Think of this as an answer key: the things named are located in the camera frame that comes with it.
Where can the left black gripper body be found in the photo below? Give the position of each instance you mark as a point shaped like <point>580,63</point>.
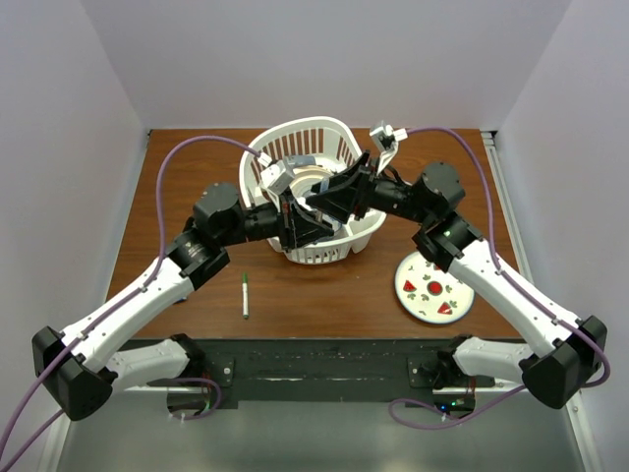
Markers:
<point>262,222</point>

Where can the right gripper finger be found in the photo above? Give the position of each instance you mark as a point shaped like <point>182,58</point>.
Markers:
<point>339,202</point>
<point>353,180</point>

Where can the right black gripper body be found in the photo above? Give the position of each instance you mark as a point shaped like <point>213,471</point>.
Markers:
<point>390,197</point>

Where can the white marker pen green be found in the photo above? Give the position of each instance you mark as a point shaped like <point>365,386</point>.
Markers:
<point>245,300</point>

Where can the white marker pen blue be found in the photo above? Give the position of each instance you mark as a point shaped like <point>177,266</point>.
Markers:
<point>321,214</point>

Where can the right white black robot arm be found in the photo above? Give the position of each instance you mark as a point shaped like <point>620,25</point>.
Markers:
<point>560,353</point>

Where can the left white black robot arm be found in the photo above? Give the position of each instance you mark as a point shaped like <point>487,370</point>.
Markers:
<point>82,366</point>

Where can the white plastic dish basket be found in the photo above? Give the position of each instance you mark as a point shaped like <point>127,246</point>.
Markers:
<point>334,147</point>

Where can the tan rimmed plate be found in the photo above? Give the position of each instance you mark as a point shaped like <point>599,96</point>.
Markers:
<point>306,177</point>

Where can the grey object in basket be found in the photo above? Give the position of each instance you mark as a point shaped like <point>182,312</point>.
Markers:
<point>297,161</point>

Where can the watermelon pattern plate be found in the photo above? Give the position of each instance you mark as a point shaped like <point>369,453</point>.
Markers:
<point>430,294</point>

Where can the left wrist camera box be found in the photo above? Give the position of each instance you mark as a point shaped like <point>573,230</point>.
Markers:
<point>277,178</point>

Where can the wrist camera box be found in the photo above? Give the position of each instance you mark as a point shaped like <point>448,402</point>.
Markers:
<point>277,178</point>
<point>387,141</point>

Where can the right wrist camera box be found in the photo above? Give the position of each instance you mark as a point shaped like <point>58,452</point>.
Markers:
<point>387,141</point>

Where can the aluminium rail frame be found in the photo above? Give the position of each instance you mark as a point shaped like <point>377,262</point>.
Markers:
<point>495,164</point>

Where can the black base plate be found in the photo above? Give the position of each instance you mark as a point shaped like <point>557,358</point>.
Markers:
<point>315,370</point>

